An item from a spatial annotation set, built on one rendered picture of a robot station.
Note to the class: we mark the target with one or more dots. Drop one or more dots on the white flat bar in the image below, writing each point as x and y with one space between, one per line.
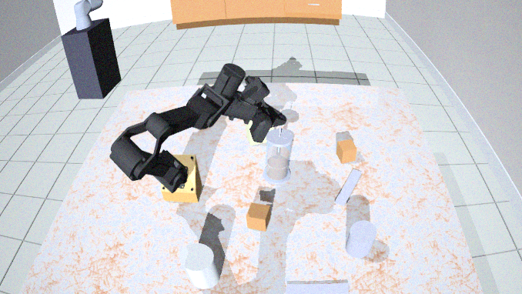
340 288
348 188

